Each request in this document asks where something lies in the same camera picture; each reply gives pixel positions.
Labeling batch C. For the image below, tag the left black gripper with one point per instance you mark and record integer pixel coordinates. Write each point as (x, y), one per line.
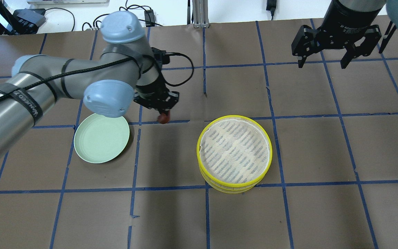
(151, 89)

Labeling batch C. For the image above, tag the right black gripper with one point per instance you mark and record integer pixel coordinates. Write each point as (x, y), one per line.
(348, 18)

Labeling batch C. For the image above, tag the brown bun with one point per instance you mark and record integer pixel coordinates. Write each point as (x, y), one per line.
(164, 117)

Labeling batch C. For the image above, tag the yellow steamer layer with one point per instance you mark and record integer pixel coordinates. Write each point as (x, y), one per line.
(234, 149)
(231, 188)

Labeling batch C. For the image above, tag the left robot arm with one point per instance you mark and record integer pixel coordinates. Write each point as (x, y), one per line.
(127, 71)

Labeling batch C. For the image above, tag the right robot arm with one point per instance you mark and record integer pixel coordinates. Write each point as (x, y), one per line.
(387, 20)

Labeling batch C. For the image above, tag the green bowl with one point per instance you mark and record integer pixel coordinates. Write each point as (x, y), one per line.
(99, 139)

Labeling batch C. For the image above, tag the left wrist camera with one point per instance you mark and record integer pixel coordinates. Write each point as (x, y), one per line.
(161, 56)

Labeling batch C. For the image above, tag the aluminium frame post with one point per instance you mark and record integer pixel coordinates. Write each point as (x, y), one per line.
(200, 14)

